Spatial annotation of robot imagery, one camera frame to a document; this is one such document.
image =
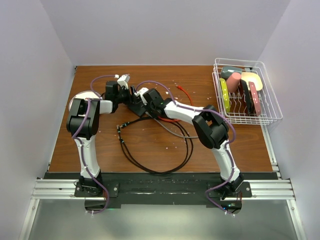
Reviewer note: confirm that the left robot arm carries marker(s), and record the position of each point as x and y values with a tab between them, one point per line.
82	123

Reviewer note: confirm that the white patterned plate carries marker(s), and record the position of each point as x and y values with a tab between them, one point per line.
84	95

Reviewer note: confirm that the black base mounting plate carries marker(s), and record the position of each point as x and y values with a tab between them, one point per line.
119	189

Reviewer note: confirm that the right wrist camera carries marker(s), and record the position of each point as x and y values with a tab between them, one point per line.
140	95

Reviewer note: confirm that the red dotted plate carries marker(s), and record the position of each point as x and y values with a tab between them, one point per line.
255	98

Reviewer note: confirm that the cream square plate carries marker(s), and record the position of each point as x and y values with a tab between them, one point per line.
254	78

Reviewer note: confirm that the dark teal bowl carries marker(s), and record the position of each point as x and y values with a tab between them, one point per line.
227	71

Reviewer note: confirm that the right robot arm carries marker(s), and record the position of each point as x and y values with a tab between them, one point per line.
211	129

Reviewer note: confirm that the aluminium frame rail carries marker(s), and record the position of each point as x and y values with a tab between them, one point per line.
55	213

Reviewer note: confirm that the white wire dish rack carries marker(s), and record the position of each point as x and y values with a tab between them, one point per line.
270	109

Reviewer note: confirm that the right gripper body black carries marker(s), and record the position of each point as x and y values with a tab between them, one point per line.
150	108

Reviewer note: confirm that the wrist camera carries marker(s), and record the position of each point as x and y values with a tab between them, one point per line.
140	95
123	79

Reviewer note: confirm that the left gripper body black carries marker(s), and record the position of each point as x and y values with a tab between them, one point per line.
123	95

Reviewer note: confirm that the black network switch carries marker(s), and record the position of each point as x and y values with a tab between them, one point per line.
138	110

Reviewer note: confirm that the pink cup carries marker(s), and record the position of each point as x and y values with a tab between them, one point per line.
233	82

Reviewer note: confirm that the yellow-green plate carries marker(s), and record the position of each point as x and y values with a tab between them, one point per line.
225	95

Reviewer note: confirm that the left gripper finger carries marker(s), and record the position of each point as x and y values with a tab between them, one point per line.
132	91
132	102

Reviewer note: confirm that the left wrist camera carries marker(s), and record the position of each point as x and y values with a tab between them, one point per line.
123	79

